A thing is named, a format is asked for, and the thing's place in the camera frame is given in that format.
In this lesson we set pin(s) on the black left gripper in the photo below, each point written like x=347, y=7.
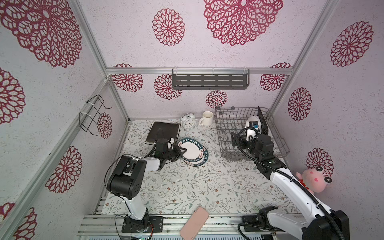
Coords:
x=179, y=153

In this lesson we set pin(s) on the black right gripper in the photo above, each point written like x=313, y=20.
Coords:
x=252, y=139

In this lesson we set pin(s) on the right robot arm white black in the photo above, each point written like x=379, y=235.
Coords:
x=317, y=221

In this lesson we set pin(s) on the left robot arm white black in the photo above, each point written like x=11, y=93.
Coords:
x=126, y=180

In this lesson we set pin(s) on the white twin bell alarm clock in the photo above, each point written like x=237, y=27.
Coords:
x=188, y=121

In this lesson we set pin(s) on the black square plate glossy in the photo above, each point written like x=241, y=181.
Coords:
x=263, y=124

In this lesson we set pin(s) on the white ceramic mug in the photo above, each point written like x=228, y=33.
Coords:
x=207, y=119

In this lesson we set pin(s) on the pink phone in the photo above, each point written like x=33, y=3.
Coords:
x=195, y=223

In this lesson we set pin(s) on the pink pig plush toy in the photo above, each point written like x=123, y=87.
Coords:
x=314, y=179

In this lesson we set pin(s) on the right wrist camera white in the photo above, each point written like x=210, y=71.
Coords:
x=252, y=129

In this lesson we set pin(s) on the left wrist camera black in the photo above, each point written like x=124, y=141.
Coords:
x=163, y=145

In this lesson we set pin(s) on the grey wall shelf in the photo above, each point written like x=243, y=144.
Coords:
x=212, y=81

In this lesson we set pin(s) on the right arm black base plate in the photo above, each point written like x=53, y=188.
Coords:
x=253, y=224

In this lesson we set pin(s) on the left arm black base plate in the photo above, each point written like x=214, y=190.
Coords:
x=146, y=225

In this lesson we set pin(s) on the black wire wall holder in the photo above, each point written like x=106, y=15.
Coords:
x=88, y=118

